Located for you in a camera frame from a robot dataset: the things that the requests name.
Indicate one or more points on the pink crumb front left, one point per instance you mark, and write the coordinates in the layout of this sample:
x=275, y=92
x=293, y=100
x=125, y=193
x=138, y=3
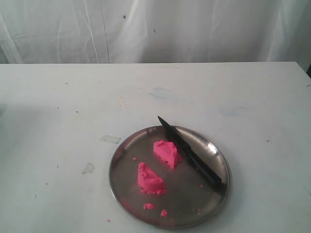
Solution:
x=148, y=206

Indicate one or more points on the clear tape piece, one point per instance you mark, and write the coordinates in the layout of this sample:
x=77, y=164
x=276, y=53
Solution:
x=88, y=169
x=110, y=139

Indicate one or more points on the pink dough cut piece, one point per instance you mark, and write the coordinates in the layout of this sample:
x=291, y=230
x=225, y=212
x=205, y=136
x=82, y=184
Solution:
x=167, y=152

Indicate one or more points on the pink crumb front middle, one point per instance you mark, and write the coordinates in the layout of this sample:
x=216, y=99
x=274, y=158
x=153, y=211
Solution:
x=164, y=213

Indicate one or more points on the clear tape piece upper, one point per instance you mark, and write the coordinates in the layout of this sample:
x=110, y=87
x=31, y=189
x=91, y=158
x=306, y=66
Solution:
x=110, y=139

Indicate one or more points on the clear tape piece lower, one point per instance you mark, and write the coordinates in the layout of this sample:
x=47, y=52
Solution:
x=88, y=169

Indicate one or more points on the round steel plate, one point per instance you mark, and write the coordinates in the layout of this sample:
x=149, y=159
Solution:
x=189, y=200

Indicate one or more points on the white backdrop curtain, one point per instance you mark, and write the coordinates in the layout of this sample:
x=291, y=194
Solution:
x=155, y=31

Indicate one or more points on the black kitchen knife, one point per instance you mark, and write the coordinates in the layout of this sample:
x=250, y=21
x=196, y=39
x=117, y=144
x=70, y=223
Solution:
x=206, y=171

